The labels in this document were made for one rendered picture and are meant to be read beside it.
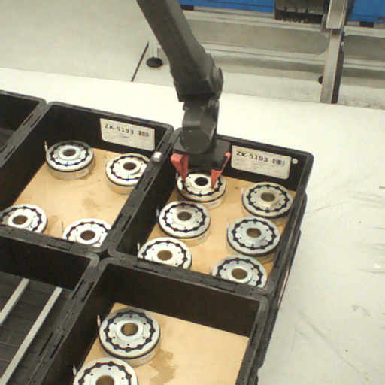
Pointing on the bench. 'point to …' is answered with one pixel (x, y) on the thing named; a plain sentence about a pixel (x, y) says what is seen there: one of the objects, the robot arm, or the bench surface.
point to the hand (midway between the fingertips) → (198, 180)
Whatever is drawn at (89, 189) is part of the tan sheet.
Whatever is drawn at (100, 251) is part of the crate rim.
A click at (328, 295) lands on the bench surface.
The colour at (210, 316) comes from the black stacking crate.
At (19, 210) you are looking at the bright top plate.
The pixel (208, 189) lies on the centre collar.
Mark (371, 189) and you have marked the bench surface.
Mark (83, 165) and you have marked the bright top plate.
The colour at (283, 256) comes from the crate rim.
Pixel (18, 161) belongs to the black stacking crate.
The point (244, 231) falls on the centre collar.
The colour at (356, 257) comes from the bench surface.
